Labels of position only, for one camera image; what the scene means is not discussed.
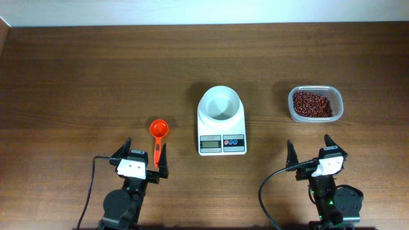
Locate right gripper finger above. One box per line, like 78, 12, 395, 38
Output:
324, 134, 347, 157
286, 139, 299, 171

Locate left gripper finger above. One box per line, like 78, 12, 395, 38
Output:
158, 144, 169, 178
111, 137, 132, 159

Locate orange plastic measuring scoop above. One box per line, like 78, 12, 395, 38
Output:
150, 119, 169, 168

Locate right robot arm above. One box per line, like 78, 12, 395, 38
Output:
286, 134, 364, 230

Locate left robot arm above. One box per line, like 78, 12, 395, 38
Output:
98, 138, 169, 229

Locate white digital kitchen scale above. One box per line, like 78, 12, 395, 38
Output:
197, 102, 247, 156

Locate white round bowl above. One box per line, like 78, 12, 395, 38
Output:
198, 86, 241, 121

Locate red adzuki beans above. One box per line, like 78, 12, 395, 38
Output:
292, 91, 333, 118

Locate clear plastic food container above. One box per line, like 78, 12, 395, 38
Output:
288, 86, 344, 123

